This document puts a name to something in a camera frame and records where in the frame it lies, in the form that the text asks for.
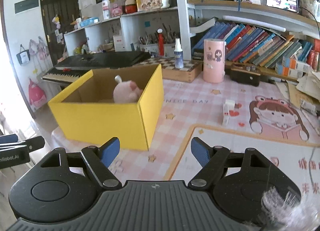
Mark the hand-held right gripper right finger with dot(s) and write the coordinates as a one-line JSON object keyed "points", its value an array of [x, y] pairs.
{"points": [[201, 152]]}

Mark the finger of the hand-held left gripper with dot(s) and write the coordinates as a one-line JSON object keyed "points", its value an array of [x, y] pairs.
{"points": [[8, 139], [35, 143]]}

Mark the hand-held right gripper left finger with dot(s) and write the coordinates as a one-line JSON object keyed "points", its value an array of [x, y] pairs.
{"points": [[110, 152]]}

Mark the yellow cardboard box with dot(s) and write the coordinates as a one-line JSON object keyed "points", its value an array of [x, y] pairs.
{"points": [[100, 123]]}

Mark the pink pig plush toy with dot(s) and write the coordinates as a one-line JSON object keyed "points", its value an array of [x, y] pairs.
{"points": [[125, 92]]}

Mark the pink checkered cloth desktop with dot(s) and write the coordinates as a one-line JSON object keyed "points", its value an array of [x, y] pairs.
{"points": [[180, 106]]}

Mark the small white red box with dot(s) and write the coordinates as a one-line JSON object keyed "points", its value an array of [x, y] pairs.
{"points": [[226, 118]]}

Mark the pink backpack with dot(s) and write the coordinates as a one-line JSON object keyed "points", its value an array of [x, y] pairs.
{"points": [[36, 96]]}

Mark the wooden checkered box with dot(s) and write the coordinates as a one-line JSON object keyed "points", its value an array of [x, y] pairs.
{"points": [[185, 73]]}

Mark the dark tote bag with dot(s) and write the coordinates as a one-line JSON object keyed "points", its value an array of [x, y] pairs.
{"points": [[23, 56]]}

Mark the pink cylinder container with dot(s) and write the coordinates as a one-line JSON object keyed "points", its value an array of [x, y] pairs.
{"points": [[213, 68]]}

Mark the small black case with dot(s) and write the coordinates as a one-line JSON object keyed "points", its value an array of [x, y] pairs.
{"points": [[245, 75]]}

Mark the black electronic keyboard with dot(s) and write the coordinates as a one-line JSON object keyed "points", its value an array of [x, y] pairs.
{"points": [[100, 60]]}

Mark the hanging pastel bags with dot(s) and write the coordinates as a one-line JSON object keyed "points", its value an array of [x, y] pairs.
{"points": [[38, 48]]}

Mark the white spray bottle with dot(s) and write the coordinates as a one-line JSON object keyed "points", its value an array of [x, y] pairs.
{"points": [[178, 58]]}

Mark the fuzzy pale sleeve cuff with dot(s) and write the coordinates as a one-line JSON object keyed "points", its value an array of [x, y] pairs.
{"points": [[287, 211]]}

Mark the white box with red label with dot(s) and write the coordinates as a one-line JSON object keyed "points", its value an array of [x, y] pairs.
{"points": [[118, 43]]}

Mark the white pen holder with brushes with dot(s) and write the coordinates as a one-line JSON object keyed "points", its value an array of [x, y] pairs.
{"points": [[150, 48]]}

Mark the red tassel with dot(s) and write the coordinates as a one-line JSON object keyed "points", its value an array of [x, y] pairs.
{"points": [[161, 43]]}

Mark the orange white medicine box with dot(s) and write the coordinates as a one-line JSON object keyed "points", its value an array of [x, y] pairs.
{"points": [[287, 71], [296, 64]]}

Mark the row of leaning books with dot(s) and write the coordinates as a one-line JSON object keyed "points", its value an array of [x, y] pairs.
{"points": [[250, 43]]}

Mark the plush door charm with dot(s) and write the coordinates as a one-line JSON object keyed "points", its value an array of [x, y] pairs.
{"points": [[57, 21]]}

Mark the stack of papers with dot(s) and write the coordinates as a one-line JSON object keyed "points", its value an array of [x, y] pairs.
{"points": [[307, 83]]}

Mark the white shelf unit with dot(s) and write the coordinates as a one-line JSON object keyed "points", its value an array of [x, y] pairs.
{"points": [[130, 25]]}

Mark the blue wet wipes pack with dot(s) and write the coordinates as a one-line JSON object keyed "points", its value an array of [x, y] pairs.
{"points": [[88, 22]]}

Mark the white bookshelf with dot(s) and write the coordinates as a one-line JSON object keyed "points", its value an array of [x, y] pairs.
{"points": [[182, 21]]}

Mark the white tube lamp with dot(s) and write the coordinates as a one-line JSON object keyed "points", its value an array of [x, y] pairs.
{"points": [[252, 22]]}

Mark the small pink box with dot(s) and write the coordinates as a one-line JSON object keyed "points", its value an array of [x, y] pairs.
{"points": [[116, 10]]}

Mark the white lotion bottle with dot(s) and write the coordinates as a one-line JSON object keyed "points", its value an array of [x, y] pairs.
{"points": [[106, 8]]}

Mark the red white doll figure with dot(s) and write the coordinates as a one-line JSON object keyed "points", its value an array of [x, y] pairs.
{"points": [[130, 7]]}

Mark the red book box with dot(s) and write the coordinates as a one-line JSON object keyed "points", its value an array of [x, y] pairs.
{"points": [[314, 57]]}

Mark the smartphone on shelf stand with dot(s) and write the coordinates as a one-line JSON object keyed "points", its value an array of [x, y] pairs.
{"points": [[282, 2]]}

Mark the dark green wall sign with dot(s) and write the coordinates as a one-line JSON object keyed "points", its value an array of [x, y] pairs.
{"points": [[26, 5]]}

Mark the white wall switch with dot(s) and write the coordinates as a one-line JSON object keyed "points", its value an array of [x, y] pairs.
{"points": [[87, 3]]}

